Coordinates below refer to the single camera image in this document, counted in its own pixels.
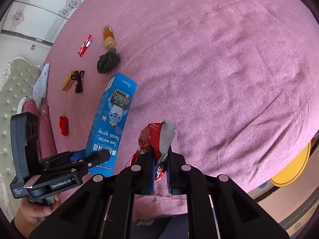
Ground blue nasal spray box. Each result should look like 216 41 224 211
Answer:
84 72 137 176

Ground red silver snack wrapper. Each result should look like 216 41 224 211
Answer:
125 120 176 181

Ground small brown cardboard box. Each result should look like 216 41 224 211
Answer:
62 71 75 91

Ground dark grey sock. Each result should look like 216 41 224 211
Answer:
97 48 121 74

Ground red candy bar wrapper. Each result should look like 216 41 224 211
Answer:
78 35 92 57

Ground orange juice bottle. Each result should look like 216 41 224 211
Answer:
103 25 116 50

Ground yellow trash bin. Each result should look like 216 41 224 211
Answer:
270 143 311 187

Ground person's left hand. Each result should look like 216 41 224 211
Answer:
13 194 62 238

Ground pink folded quilt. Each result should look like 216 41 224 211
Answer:
23 99 57 159

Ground person's patterned pajama legs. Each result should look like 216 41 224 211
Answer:
130 214 189 239

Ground light blue patterned pillow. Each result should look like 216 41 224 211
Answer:
32 63 50 109

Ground grey tufted headboard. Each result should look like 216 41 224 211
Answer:
0 56 42 177

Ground children's patterned floor mat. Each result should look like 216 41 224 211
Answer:
248 138 318 238

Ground pink bed sheet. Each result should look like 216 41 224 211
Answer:
46 0 318 192

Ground white sliding wardrobe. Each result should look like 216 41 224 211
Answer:
1 0 84 46

